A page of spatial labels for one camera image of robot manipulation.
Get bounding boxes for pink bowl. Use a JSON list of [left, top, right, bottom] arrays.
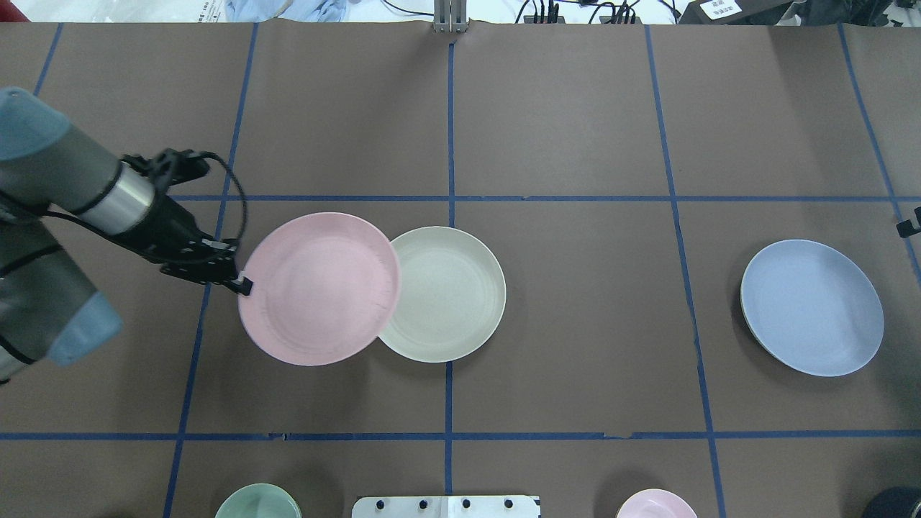
[[616, 489, 697, 518]]

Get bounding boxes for black power strip cables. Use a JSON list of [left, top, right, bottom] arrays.
[[515, 0, 681, 25]]

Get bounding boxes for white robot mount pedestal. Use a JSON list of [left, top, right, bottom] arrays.
[[351, 495, 542, 517]]

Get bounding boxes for dark blue pot with lid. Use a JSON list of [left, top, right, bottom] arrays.
[[861, 486, 920, 517]]

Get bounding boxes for black box with label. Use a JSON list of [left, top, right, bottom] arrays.
[[677, 1, 808, 26]]

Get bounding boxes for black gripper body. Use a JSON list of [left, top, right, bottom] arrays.
[[115, 148, 240, 286]]

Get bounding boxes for blue plate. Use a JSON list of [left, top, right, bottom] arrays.
[[740, 239, 885, 378]]

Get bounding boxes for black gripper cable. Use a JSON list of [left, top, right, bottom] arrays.
[[194, 150, 249, 249]]

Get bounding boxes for cream white plate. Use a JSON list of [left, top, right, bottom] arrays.
[[379, 226, 507, 363]]

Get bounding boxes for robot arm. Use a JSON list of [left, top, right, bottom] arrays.
[[1, 86, 253, 384]]

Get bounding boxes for green bowl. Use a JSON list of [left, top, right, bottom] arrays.
[[214, 483, 303, 518]]

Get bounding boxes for light blue cloth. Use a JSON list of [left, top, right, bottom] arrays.
[[224, 1, 348, 22]]

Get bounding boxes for aluminium frame post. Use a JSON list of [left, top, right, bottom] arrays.
[[433, 0, 469, 33]]

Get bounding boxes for pink plate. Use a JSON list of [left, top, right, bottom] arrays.
[[239, 212, 401, 366]]

